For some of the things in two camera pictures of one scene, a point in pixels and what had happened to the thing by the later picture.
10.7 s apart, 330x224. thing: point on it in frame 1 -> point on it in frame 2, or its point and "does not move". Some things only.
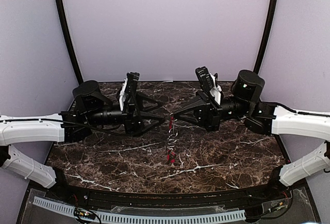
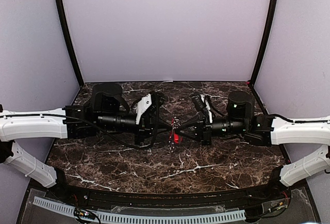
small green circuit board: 84,213 does not move
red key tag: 171,156 -> 176,138
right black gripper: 207,113 -> 199,134
